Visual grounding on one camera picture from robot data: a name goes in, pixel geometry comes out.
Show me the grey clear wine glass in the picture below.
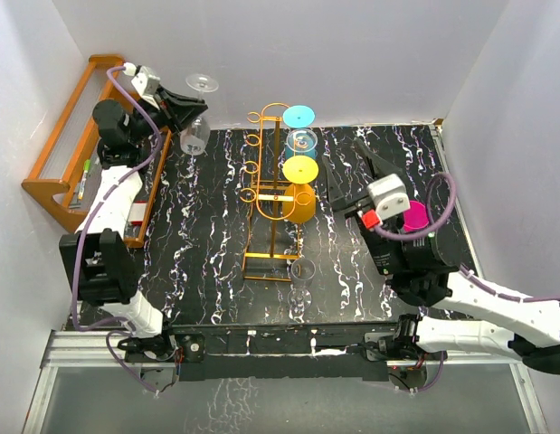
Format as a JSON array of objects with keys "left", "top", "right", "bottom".
[{"left": 179, "top": 73, "right": 219, "bottom": 156}]

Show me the green cap marker pen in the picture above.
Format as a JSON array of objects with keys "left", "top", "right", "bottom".
[{"left": 77, "top": 159, "right": 90, "bottom": 201}]

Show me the blue plastic wine glass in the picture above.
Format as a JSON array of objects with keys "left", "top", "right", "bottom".
[{"left": 282, "top": 105, "right": 318, "bottom": 160}]

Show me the aluminium frame rail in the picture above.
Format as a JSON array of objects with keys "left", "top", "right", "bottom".
[{"left": 24, "top": 332, "right": 549, "bottom": 433}]

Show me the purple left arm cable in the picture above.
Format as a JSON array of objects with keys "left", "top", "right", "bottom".
[{"left": 71, "top": 65, "right": 181, "bottom": 397}]

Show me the gold wire glass rack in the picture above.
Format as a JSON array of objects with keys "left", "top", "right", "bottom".
[{"left": 241, "top": 102, "right": 302, "bottom": 283}]

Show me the wooden stepped shelf rack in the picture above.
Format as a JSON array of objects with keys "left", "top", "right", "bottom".
[{"left": 21, "top": 54, "right": 175, "bottom": 249}]

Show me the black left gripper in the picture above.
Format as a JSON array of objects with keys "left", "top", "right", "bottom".
[{"left": 128, "top": 86, "right": 208, "bottom": 146}]

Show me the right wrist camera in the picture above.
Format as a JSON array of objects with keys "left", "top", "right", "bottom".
[{"left": 361, "top": 174, "right": 410, "bottom": 230}]

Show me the clear wine glass front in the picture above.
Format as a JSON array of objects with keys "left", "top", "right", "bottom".
[{"left": 289, "top": 258, "right": 316, "bottom": 313}]

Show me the magenta plastic wine glass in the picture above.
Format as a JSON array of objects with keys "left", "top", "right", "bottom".
[{"left": 403, "top": 201, "right": 430, "bottom": 232}]

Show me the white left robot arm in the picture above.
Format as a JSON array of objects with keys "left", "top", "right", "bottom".
[{"left": 59, "top": 87, "right": 207, "bottom": 361}]

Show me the red white small block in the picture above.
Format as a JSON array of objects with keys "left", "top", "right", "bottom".
[{"left": 128, "top": 202, "right": 147, "bottom": 226}]

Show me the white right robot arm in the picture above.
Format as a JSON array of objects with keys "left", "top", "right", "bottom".
[{"left": 323, "top": 138, "right": 560, "bottom": 375}]

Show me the clear flute glass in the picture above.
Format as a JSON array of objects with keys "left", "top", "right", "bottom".
[{"left": 286, "top": 128, "right": 318, "bottom": 153}]

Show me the orange plastic wine glass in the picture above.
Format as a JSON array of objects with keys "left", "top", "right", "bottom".
[{"left": 282, "top": 156, "right": 319, "bottom": 224}]

